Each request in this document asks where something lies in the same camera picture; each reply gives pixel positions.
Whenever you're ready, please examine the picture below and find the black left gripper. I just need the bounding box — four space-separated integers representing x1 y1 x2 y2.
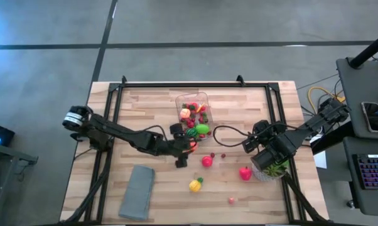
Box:
163 134 198 169

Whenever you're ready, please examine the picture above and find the red toy apple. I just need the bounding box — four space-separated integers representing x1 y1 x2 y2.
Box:
239 166 252 181

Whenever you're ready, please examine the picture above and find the yellow toy lemon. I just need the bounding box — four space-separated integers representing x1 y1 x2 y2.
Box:
188 176 204 193

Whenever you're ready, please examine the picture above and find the clear plastic tupperware container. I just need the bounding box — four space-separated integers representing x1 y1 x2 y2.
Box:
175 92 214 141

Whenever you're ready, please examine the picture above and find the potted succulent in white pot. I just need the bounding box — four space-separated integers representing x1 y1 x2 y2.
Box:
251 155 290 183

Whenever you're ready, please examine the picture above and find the white paper sheet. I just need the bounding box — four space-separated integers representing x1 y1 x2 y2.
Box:
313 150 328 170

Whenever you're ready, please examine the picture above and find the grey folded cloth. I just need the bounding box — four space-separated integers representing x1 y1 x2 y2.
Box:
118 164 156 221

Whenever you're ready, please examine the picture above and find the grey desk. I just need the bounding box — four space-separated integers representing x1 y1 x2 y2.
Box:
342 136 378 217
335 57 378 141

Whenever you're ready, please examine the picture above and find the backlit keyboard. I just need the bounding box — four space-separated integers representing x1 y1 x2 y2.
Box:
352 154 378 190

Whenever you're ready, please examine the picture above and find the black smartphone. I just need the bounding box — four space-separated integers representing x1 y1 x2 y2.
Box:
361 102 378 133

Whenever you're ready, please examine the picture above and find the black pole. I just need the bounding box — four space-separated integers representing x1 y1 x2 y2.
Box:
348 30 378 69

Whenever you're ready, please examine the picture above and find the grey side table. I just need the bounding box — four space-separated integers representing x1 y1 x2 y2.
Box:
0 141 39 226

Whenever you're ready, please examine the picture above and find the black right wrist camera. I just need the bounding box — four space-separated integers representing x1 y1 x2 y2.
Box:
241 137 259 154

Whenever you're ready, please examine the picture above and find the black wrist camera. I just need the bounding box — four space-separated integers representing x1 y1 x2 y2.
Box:
241 137 259 154
170 123 184 136

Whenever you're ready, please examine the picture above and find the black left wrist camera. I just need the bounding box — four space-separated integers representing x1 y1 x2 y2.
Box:
170 123 184 136

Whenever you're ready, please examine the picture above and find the black right camera cable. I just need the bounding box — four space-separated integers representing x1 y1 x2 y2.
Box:
212 125 256 148

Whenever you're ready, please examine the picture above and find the black camera cable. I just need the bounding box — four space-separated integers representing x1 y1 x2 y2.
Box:
212 125 256 148
144 124 171 142

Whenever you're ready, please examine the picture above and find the black left camera cable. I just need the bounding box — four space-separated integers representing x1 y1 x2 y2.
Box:
144 124 171 142

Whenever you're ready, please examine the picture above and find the yellow cable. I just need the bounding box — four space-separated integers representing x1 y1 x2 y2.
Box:
307 86 346 116

